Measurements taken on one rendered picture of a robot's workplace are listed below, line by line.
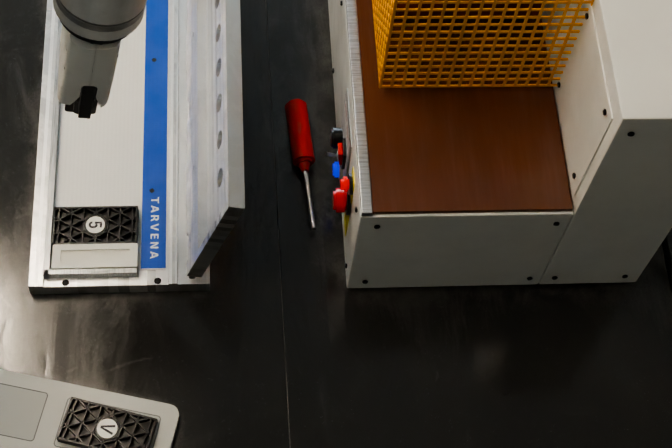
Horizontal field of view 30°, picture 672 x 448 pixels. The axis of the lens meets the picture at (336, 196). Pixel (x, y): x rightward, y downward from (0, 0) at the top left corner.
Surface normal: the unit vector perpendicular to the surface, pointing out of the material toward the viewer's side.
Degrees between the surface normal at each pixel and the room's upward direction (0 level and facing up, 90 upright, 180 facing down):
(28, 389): 0
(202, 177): 16
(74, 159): 0
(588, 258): 90
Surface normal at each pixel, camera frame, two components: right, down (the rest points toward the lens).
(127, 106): 0.07, -0.48
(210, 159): -0.94, -0.12
